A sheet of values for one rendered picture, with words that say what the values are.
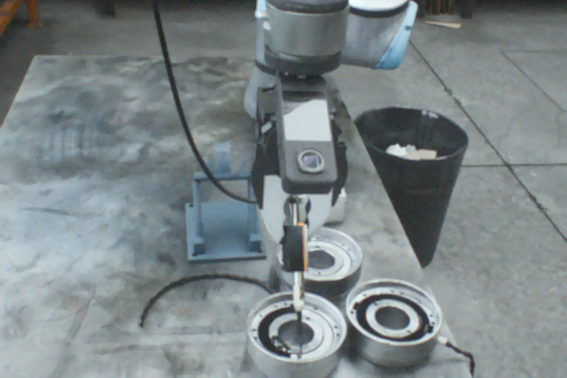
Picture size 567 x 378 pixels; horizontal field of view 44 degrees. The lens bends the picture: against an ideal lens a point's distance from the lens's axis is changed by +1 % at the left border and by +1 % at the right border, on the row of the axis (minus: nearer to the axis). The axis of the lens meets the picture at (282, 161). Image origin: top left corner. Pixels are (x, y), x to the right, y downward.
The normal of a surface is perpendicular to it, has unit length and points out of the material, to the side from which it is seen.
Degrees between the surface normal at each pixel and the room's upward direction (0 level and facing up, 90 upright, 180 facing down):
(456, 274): 0
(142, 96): 0
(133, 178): 0
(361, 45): 101
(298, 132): 29
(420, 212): 94
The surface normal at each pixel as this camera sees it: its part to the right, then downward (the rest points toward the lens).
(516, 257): 0.05, -0.86
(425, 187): 0.25, 0.56
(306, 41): 0.04, 0.51
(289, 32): -0.39, 0.45
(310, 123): 0.16, -0.51
